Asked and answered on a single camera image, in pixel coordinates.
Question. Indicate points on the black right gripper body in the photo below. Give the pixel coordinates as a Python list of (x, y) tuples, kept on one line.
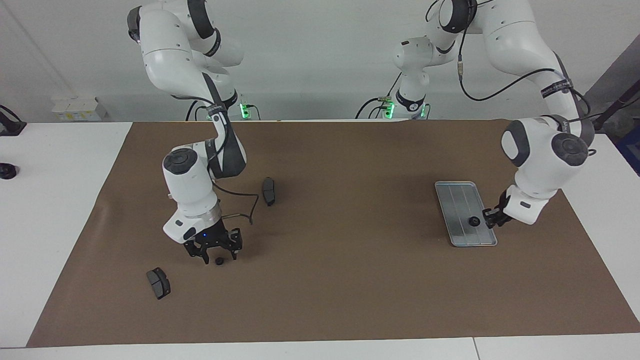
[(215, 239)]

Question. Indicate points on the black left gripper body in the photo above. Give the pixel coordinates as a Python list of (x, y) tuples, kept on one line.
[(501, 210)]

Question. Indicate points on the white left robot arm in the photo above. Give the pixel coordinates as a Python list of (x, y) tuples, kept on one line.
[(540, 165)]

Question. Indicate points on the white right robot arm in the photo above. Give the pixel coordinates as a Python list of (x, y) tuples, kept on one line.
[(190, 185)]

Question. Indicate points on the silver metal tray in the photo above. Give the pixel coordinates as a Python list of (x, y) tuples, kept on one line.
[(457, 210)]

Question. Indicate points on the wide dark brake pad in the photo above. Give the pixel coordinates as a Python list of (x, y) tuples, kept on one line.
[(159, 285)]

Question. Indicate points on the slim dark brake pad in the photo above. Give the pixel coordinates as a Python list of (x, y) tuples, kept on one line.
[(269, 192)]

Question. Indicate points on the brown table mat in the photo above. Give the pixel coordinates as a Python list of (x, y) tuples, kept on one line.
[(350, 275)]

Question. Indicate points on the blue object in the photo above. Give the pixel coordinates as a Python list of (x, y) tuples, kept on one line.
[(631, 155)]

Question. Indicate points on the black stand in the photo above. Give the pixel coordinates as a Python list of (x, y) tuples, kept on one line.
[(607, 112)]

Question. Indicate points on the white box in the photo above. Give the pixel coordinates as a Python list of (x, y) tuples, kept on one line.
[(75, 110)]

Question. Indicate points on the black round knob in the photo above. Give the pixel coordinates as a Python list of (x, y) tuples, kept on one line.
[(7, 171)]

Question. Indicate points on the black table clamp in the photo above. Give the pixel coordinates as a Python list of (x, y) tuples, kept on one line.
[(10, 127)]

